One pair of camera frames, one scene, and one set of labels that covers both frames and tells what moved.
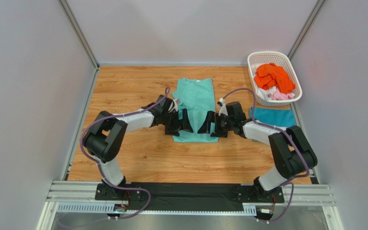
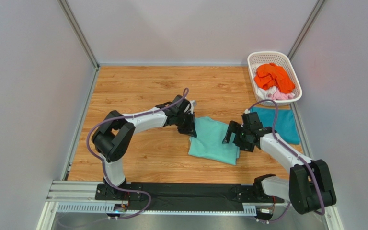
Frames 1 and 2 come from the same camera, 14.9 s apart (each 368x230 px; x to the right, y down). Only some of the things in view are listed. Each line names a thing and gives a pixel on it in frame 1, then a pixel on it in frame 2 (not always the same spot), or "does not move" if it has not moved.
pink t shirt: [279, 96] does not move
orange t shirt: [269, 76] does not move
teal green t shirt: [197, 97] → [208, 144]
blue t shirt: [281, 118] does not move
